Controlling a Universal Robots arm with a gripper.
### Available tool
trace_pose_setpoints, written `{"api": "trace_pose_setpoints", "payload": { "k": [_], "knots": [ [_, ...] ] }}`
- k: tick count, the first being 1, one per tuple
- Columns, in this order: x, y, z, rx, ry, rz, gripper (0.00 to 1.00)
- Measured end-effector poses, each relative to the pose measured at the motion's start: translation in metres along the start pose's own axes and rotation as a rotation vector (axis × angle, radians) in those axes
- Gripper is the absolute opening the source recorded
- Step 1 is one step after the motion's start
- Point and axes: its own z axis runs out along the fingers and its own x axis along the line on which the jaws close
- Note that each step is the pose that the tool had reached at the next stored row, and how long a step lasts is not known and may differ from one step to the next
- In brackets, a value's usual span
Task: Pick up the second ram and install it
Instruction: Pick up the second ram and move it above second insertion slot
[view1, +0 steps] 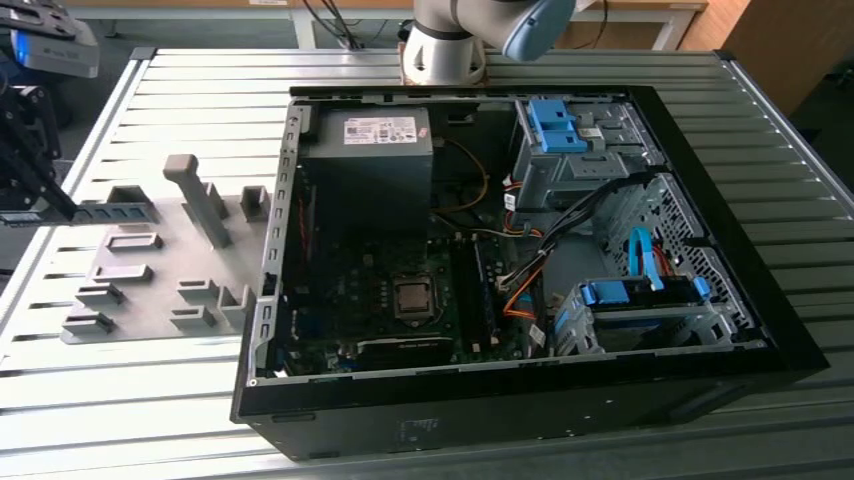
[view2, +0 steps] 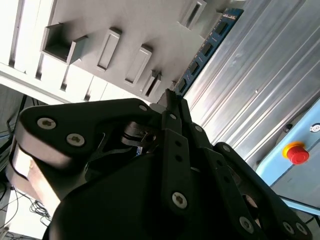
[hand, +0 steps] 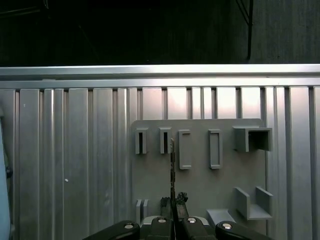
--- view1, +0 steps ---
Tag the grey disk bay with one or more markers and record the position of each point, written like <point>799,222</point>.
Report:
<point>668,314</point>

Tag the white frame desk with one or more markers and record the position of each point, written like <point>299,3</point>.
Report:
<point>304,25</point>

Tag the blue drive carrier latch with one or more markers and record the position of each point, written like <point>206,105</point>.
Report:
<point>554,135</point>

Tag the green motherboard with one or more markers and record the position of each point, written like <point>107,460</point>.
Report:
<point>354,290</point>

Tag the brown wooden cabinet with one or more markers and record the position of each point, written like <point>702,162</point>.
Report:
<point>788,50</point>

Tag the CPU socket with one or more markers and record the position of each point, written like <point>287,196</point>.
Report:
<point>396,300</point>

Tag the blue disk carrier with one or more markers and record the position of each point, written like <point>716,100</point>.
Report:
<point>608,292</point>

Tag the blue RAM stick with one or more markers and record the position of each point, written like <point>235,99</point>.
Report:
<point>117,213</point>

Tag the black open PC case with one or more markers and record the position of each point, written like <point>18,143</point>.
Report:
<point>508,410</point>

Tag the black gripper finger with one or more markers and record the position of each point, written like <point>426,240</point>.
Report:
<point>57,192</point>

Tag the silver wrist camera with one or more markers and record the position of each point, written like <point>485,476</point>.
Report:
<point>54,50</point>

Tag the grey metal drive cage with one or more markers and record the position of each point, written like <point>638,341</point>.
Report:
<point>581,175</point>

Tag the grey power supply unit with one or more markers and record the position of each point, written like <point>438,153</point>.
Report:
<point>368,170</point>

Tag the grey parts rack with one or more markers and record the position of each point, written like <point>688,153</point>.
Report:
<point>167,240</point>

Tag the black RAM slot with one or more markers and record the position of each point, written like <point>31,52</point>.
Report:
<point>462,295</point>

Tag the black graphics card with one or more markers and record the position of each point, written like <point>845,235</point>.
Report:
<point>404,350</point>

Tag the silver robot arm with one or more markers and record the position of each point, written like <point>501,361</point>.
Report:
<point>441,55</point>

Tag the silver CPU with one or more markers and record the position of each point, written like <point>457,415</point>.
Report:
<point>413,297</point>

